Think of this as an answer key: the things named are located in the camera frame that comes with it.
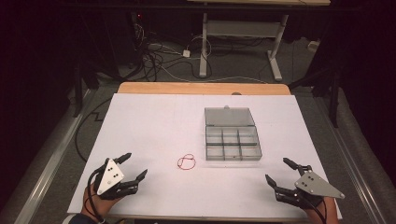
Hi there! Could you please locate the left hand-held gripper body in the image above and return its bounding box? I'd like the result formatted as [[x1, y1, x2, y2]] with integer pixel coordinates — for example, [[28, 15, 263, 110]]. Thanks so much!
[[93, 158, 125, 201]]

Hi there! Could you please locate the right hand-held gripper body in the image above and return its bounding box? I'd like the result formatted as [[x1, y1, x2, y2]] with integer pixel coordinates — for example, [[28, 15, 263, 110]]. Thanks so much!
[[293, 164, 346, 209]]

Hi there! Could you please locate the clear plastic compartment box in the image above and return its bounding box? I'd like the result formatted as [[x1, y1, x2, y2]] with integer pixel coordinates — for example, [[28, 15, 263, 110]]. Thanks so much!
[[204, 105, 263, 161]]

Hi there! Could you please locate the person's right hand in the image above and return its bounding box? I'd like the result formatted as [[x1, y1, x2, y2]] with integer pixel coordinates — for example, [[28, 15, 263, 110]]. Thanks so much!
[[303, 195, 340, 224]]

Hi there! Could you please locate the person's left hand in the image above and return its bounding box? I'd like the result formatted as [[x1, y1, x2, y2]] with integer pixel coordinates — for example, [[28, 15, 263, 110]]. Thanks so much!
[[80, 182, 123, 220]]

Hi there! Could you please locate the white table mat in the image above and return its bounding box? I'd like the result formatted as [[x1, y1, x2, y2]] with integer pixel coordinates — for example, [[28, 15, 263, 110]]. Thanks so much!
[[66, 92, 343, 220]]

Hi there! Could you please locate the black metal stand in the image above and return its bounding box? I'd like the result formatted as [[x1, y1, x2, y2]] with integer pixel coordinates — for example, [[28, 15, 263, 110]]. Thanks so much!
[[72, 59, 101, 119], [288, 66, 342, 129]]

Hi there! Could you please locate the wooden table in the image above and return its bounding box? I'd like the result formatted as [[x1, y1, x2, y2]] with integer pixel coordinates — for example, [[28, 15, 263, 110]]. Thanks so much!
[[106, 81, 309, 223]]

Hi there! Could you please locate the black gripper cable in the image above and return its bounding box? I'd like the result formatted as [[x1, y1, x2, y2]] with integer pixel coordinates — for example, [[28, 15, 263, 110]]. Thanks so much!
[[298, 194, 329, 224], [86, 164, 108, 223]]

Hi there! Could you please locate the black floor cable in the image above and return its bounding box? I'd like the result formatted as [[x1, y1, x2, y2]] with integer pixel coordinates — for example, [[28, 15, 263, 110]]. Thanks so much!
[[74, 97, 113, 164]]

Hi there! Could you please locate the tangle of floor cables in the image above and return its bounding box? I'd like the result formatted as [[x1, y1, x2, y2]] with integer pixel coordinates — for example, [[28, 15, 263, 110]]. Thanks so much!
[[129, 21, 216, 82]]

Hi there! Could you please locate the white metal desk frame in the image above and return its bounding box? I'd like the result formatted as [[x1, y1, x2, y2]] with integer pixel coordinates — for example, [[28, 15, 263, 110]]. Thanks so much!
[[198, 12, 290, 82]]

